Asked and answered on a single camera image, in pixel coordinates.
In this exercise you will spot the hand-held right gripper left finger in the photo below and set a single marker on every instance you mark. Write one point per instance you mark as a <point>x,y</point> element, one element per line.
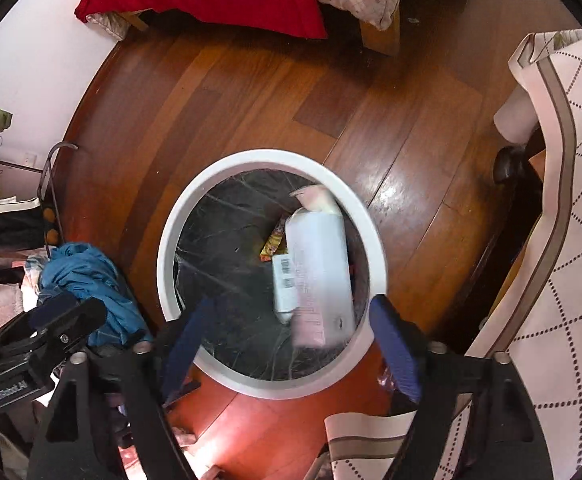
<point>186,345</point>

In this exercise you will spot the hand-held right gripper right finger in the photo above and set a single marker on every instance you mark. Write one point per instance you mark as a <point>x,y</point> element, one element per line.
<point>396,345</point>

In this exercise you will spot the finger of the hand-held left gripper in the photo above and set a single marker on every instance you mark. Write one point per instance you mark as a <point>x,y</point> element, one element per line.
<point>78,320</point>
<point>53,307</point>

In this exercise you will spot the tall white box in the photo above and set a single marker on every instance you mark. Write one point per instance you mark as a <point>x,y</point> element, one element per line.
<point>321,270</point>

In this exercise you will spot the white box with blue print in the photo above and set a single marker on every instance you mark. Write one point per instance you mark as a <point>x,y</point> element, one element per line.
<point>283,285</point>

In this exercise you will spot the orange yellow noodle packet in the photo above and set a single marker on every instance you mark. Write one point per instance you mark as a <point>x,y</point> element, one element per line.
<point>273,242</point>

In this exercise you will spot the white round waste bin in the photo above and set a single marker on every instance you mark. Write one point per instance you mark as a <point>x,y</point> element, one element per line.
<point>271,157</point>

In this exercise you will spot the blue crumpled cloth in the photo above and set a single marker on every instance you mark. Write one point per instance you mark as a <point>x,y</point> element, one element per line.
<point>91,280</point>

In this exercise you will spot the dark hanging garment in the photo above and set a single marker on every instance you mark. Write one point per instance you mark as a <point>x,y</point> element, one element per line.
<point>1,225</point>

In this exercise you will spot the black metal rack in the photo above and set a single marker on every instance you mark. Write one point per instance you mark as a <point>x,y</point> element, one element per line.
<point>51,175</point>

